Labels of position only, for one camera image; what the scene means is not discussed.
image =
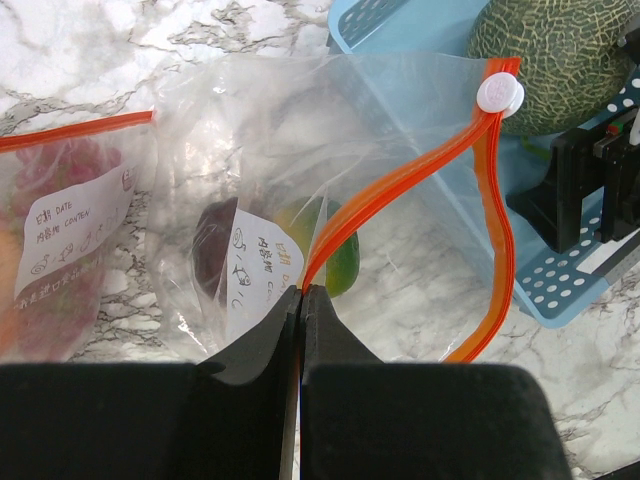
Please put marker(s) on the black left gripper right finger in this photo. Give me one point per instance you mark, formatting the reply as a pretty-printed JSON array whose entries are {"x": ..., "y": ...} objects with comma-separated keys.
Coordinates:
[{"x": 362, "y": 418}]

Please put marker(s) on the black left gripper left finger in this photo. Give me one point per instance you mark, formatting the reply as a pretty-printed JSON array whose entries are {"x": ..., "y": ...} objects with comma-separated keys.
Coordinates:
[{"x": 231, "y": 416}]

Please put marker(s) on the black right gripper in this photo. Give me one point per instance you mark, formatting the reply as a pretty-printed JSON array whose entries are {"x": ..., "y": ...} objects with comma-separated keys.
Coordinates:
[{"x": 602, "y": 158}]

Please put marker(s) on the green netted melon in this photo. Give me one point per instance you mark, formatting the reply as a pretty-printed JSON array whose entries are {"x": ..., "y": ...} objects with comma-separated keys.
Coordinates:
[{"x": 571, "y": 65}]

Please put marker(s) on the dark red apple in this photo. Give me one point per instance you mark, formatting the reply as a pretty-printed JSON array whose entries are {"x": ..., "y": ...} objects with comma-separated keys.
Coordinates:
[{"x": 210, "y": 244}]

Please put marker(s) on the clear zip bag orange zipper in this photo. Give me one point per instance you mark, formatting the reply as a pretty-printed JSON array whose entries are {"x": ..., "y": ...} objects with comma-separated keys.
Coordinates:
[{"x": 51, "y": 308}]

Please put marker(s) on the yellow green citrus fruit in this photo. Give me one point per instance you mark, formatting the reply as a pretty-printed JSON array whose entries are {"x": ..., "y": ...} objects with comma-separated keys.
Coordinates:
[{"x": 299, "y": 219}]

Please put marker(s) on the red grape bunch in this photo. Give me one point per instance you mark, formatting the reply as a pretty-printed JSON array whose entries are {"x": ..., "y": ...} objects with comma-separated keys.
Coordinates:
[{"x": 52, "y": 167}]

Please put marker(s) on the light blue plastic basket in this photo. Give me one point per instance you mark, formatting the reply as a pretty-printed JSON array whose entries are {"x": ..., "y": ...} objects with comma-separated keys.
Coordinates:
[{"x": 552, "y": 288}]

